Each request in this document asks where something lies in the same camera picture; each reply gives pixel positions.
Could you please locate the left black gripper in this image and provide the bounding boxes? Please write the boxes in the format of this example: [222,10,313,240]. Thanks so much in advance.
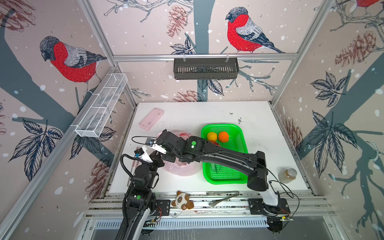
[144,148,164,190]

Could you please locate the pink plastic bag with fruit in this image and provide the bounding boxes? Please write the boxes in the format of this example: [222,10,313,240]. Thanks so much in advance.
[164,131,202,177]

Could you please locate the yellow fruit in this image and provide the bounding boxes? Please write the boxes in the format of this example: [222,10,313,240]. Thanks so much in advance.
[207,132,218,143]

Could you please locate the green plastic basket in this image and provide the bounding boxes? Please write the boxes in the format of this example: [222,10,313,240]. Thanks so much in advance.
[201,124,248,185]

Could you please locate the orange fruit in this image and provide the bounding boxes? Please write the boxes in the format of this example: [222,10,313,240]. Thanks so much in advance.
[218,132,230,143]

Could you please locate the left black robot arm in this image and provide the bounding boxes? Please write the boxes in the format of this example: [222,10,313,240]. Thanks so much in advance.
[116,151,164,240]

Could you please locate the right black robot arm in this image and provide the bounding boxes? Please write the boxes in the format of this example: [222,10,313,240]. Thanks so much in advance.
[153,130,279,207]

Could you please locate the pink rectangular lid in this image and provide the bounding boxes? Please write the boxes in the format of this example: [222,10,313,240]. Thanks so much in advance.
[139,108,165,131]

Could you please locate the panda plush toy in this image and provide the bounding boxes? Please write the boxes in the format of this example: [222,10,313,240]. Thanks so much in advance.
[171,191,194,211]

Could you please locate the small glass jar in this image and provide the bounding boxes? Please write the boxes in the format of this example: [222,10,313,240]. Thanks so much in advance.
[278,168,298,184]

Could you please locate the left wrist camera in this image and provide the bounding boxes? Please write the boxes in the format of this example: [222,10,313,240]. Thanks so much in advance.
[134,146,153,164]

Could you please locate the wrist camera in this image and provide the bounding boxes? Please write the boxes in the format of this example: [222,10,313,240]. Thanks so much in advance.
[134,146,153,164]
[146,138,167,154]

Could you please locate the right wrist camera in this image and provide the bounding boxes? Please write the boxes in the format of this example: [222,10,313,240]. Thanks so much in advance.
[146,138,167,154]

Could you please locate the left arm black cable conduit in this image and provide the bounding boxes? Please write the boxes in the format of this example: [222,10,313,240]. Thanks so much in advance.
[119,153,142,184]

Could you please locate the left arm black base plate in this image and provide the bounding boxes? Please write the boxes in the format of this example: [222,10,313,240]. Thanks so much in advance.
[153,200,171,217]

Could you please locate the metal tongs on rail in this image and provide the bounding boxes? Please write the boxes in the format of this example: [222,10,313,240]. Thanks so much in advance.
[206,191,240,207]

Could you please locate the white wire mesh shelf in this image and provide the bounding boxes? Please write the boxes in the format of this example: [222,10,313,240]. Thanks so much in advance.
[75,73,128,138]

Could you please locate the black hanging wall basket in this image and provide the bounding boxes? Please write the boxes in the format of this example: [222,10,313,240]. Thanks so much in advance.
[174,58,239,80]

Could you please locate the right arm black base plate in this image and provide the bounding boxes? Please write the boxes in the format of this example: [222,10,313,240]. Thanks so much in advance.
[248,199,291,217]

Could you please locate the aluminium horizontal frame bar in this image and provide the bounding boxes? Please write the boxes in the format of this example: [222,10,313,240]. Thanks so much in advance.
[113,53,298,63]

